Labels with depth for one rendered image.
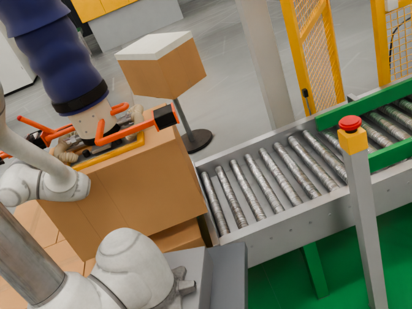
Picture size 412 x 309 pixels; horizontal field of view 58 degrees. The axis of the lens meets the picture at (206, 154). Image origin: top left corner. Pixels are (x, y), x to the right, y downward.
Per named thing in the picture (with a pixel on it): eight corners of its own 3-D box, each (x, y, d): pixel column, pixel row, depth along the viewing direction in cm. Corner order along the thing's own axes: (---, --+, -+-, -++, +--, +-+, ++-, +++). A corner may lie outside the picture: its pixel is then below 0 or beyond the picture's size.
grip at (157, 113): (177, 113, 137) (172, 102, 134) (179, 123, 129) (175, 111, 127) (156, 122, 137) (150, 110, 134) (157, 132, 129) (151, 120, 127)
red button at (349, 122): (355, 121, 124) (354, 111, 122) (366, 130, 118) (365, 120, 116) (336, 129, 124) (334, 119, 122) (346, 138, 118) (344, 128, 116)
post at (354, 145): (381, 299, 176) (355, 122, 124) (390, 311, 170) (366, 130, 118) (368, 304, 176) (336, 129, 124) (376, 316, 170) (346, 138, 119)
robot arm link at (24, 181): (5, 186, 134) (45, 187, 137) (-8, 212, 120) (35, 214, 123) (3, 159, 129) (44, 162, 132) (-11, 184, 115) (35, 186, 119)
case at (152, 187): (194, 167, 199) (165, 102, 179) (208, 212, 165) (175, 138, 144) (89, 208, 199) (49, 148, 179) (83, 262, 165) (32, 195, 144)
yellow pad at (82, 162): (144, 133, 157) (139, 124, 154) (144, 144, 148) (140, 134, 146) (70, 163, 158) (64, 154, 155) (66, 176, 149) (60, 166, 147)
